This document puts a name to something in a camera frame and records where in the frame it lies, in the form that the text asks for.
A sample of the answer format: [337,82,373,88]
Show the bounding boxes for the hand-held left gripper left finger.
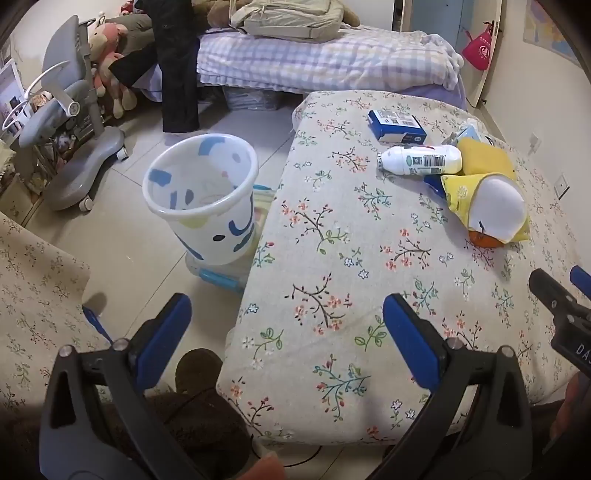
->
[39,292,253,480]

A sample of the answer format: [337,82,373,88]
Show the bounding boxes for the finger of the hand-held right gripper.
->
[529,268,580,319]
[570,265,591,305]

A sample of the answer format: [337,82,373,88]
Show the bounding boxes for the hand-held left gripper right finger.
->
[369,292,546,480]

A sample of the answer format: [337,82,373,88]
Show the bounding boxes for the small orange object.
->
[468,229,505,248]

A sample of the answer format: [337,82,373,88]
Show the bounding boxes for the yellow floral white pouch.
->
[440,172,530,244]

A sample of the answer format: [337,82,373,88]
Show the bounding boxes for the white blue-patterned plastic bin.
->
[141,133,259,266]

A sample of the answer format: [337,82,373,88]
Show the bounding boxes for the blue snack pouch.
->
[423,174,448,197]

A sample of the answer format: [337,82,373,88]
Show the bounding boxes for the white plastic bottle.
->
[376,144,463,176]

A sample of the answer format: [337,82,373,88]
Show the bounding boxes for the blue white cardboard box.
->
[368,109,428,144]

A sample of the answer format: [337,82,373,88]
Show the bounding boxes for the person's left hand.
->
[244,453,288,480]

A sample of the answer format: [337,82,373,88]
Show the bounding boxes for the blue plastic stick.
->
[82,305,115,345]

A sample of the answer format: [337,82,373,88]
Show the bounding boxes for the brown plush slipper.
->
[83,348,253,480]

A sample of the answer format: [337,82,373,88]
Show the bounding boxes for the floral cloth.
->
[0,213,115,416]

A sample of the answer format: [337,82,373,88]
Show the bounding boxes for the yellow plastic packet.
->
[456,137,517,182]

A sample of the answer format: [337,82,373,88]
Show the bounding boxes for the light blue milk carton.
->
[443,126,497,147]

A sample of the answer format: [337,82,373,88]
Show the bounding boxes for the grey study chair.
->
[0,15,129,212]

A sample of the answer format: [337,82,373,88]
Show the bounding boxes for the white door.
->
[465,0,505,108]

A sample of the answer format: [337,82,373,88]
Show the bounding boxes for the purple bed sheet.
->
[139,69,468,110]

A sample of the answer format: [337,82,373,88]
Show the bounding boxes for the cluttered shelf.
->
[0,41,49,224]

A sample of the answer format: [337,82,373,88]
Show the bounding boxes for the clear under-bed storage box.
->
[222,85,283,112]

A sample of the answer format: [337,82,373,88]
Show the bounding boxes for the red hanging bag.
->
[462,21,498,71]

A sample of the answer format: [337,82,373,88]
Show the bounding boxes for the black pants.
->
[108,0,201,133]

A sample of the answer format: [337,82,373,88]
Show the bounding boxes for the pink plush toy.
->
[88,21,139,119]

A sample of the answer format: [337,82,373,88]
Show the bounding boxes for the olive green cloth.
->
[104,13,158,52]

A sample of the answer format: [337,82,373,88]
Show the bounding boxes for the brown plush toy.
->
[191,0,242,29]

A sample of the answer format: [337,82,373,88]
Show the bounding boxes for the beige backpack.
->
[229,0,347,42]

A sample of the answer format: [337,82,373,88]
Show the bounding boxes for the black cable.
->
[252,434,325,468]

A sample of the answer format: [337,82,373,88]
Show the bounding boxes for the wall map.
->
[523,0,581,62]

